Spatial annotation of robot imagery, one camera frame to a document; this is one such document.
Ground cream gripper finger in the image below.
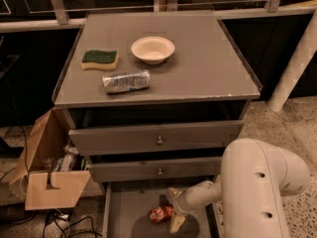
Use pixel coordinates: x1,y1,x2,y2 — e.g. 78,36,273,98
169,214,185,234
167,187,183,203

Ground silver blue crushed can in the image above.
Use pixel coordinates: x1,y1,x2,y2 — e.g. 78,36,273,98
102,70,151,94

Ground black floor cables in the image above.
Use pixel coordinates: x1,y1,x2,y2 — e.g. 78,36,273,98
42,209,103,238

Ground brown cardboard box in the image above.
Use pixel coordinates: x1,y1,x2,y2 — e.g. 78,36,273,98
10,108,90,210

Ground grey drawer cabinet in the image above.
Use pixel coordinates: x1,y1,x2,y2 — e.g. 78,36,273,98
53,11,262,238

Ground red coke can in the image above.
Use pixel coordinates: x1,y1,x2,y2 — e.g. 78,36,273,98
150,205,174,223

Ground grey middle drawer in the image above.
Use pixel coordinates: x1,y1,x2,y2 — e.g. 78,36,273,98
88,157,222,182

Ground grey top drawer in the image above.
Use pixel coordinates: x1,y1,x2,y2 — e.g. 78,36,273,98
69,120,244,156

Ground grey bottom drawer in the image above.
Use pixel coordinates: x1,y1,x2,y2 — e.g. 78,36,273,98
102,178,223,238

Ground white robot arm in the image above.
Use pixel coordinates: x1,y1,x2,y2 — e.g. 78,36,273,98
168,138,310,238

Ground metal window railing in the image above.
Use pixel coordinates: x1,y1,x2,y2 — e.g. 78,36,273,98
0,0,316,34

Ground grey drawer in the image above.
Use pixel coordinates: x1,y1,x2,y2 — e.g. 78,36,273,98
69,120,244,156
102,178,223,238
88,157,222,182

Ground green yellow sponge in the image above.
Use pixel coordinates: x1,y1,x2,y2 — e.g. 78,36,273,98
81,50,119,70

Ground white paper bowl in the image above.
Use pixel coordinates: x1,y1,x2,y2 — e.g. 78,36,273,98
131,37,175,64

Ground plastic bottle in box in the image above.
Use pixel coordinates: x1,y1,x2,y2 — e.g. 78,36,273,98
54,145,78,172

